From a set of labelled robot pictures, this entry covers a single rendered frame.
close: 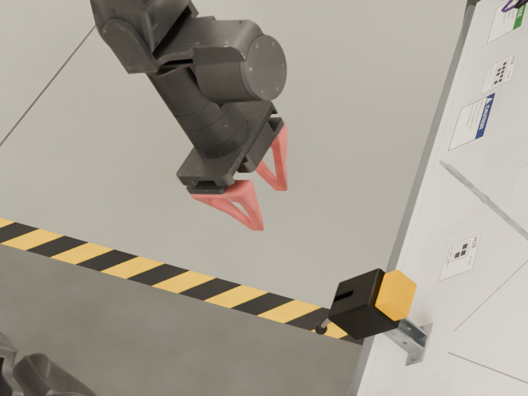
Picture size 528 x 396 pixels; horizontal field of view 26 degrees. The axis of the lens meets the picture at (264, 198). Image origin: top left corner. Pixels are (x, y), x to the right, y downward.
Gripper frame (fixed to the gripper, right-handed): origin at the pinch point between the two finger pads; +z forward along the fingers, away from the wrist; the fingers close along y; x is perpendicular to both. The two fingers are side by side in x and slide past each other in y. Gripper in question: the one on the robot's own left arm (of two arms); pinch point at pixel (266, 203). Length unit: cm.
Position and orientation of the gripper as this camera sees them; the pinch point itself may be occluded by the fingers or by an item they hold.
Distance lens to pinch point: 114.2
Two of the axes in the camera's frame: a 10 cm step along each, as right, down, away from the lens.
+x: -7.8, -0.1, 6.2
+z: 4.4, 6.9, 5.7
